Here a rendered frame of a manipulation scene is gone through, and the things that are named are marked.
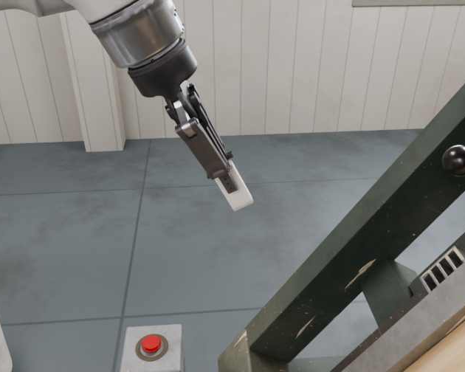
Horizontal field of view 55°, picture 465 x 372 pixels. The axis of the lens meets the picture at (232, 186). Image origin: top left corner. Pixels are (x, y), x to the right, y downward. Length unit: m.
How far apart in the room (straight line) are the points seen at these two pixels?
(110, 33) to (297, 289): 0.61
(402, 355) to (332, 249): 0.26
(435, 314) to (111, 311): 1.90
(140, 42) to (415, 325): 0.51
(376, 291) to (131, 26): 0.62
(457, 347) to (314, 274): 0.31
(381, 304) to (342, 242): 0.13
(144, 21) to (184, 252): 2.24
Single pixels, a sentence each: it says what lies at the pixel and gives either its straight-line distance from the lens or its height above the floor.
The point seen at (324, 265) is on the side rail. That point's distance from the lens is 0.86.
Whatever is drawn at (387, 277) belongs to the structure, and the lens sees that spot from 0.86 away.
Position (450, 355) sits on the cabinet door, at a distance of 0.67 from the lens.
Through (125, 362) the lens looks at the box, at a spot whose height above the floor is 0.93.
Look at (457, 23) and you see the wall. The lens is 4.26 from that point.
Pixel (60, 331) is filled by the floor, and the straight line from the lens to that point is 2.36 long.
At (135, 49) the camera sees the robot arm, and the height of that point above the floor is 1.57.
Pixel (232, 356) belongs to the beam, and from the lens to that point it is 1.05.
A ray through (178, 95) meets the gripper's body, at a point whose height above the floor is 1.52.
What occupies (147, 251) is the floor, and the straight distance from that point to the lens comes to 2.68.
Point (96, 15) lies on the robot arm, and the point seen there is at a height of 1.60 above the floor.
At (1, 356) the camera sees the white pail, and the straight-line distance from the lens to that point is 2.17.
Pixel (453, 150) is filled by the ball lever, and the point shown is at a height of 1.45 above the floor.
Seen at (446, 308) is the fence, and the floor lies 1.25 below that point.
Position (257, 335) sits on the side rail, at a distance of 0.98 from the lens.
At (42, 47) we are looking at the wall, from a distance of 3.89.
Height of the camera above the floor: 1.69
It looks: 32 degrees down
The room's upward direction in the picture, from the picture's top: straight up
